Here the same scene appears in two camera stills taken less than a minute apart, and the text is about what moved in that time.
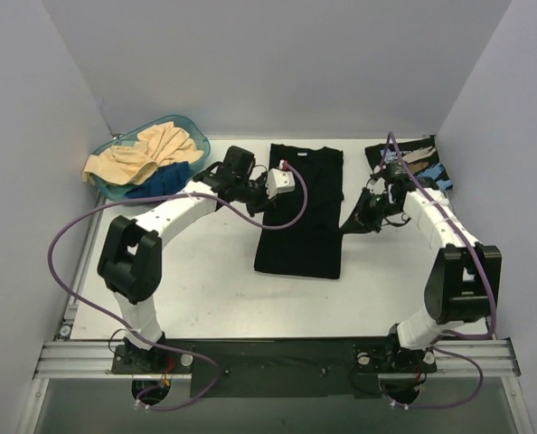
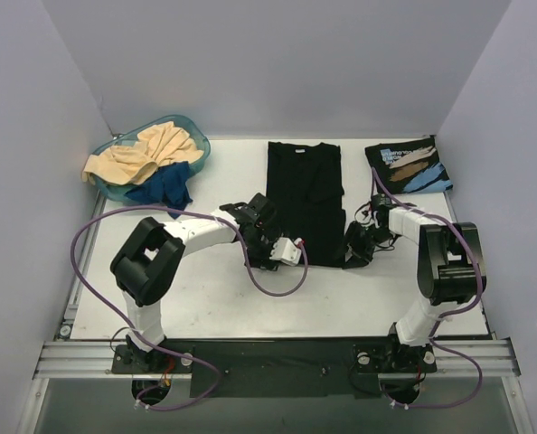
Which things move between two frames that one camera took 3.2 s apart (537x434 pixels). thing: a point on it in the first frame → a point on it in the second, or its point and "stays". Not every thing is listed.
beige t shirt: [135, 165] stays
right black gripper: [371, 210] → [359, 247]
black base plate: [277, 368] stays
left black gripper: [258, 199] → [259, 252]
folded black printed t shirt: [418, 158] stays
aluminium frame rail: [95, 360] stays
